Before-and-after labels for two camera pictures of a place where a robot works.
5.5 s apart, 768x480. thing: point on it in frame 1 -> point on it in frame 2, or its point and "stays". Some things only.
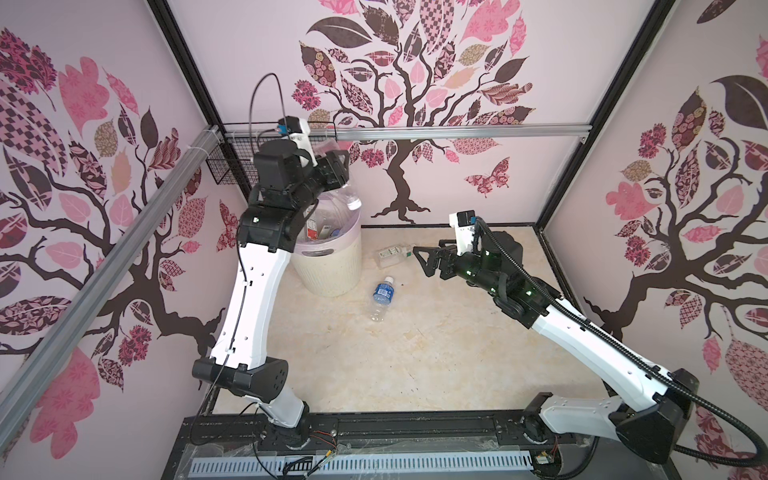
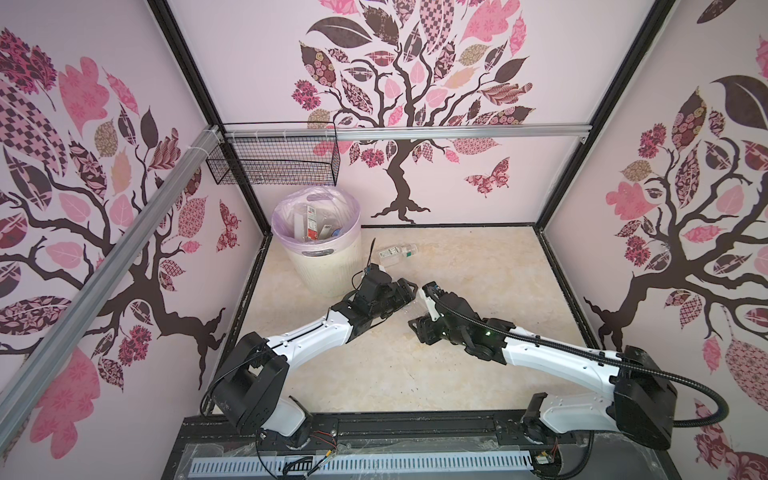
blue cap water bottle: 327,232 stays
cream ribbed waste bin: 334,274 stays
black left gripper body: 327,175 -> 394,299
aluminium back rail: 431,133 stays
